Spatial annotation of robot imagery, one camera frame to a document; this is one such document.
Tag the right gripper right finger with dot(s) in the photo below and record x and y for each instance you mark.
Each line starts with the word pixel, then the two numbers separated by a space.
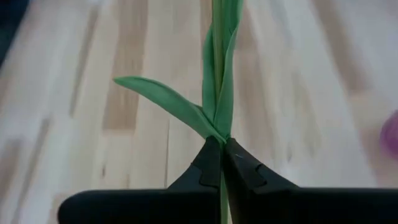
pixel 311 208

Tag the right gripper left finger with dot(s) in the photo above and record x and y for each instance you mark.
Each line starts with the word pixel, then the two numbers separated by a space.
pixel 140 208

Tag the pink glass vase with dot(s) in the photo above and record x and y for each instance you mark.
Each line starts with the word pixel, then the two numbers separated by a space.
pixel 391 135

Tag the pink artificial tulip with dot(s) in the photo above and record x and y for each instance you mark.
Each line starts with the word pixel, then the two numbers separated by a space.
pixel 222 93

